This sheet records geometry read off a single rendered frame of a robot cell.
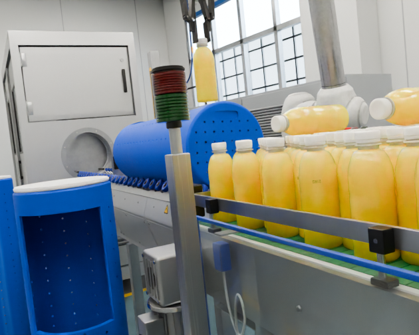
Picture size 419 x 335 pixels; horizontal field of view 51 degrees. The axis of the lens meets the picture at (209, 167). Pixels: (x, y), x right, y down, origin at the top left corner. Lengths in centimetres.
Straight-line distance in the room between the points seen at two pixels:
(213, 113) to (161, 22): 613
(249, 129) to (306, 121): 39
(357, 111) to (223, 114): 71
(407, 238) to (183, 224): 39
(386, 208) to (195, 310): 39
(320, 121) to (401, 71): 323
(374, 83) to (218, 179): 228
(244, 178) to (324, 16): 104
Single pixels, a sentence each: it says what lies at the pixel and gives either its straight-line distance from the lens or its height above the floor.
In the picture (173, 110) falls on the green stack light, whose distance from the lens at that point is 80.
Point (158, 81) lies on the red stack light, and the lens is 81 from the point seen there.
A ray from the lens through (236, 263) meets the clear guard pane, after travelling 87.
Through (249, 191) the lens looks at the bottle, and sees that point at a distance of 102.
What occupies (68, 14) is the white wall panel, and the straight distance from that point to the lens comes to 686.
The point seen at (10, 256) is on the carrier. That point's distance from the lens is 246.
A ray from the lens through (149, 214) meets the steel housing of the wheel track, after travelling 176.
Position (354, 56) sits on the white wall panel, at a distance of 422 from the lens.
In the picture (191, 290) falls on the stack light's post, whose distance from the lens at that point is 85.
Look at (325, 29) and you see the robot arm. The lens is 192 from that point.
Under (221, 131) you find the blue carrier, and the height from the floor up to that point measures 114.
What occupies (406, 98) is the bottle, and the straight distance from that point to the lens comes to 89.
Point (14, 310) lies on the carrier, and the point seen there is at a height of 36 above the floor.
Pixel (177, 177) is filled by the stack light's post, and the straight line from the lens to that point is 81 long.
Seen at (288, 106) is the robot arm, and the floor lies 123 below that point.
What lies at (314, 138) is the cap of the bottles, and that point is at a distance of 82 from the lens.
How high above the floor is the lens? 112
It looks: 4 degrees down
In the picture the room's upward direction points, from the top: 6 degrees counter-clockwise
